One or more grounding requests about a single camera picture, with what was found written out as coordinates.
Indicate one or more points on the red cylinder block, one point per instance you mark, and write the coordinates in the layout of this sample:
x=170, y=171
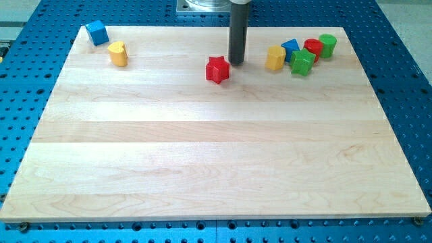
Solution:
x=314, y=46

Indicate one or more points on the yellow heart block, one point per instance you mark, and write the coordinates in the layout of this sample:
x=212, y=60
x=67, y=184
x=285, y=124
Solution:
x=118, y=54

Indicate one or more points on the blue cube block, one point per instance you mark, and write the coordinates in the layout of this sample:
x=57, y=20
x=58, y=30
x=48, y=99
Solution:
x=97, y=32

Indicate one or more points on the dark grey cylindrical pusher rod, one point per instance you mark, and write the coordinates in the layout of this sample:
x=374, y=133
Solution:
x=238, y=25

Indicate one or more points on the blue triangle block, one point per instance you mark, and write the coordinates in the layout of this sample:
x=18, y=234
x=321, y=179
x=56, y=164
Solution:
x=290, y=46

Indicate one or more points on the yellow hexagon block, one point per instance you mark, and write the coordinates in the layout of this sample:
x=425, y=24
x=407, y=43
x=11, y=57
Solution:
x=276, y=55

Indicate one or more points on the white rod mount collar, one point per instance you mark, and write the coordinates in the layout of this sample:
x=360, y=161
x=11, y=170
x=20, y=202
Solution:
x=240, y=1

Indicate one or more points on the green cylinder block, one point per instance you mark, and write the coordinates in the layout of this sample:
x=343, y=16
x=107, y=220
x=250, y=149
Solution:
x=329, y=42

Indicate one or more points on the light wooden board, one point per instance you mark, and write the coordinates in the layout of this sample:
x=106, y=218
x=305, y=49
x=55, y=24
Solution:
x=156, y=141

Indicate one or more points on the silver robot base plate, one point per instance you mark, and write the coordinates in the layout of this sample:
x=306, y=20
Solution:
x=206, y=6

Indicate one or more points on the red star block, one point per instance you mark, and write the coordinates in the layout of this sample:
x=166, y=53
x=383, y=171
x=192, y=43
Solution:
x=217, y=69

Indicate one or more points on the green star block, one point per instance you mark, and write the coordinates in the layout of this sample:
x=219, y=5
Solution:
x=302, y=61

